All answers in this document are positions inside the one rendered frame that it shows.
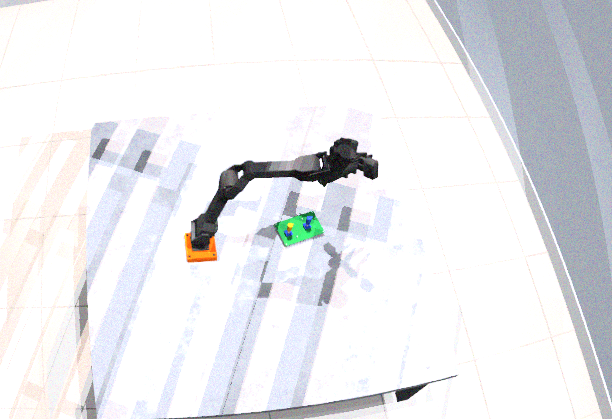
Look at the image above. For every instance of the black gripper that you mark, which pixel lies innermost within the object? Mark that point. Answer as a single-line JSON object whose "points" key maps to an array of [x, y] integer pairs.
{"points": [[365, 163]]}

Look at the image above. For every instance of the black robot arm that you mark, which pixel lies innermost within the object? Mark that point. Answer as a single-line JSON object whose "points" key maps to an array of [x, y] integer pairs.
{"points": [[304, 168]]}

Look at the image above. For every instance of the green circuit board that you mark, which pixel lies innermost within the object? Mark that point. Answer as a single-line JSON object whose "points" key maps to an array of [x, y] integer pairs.
{"points": [[299, 228]]}

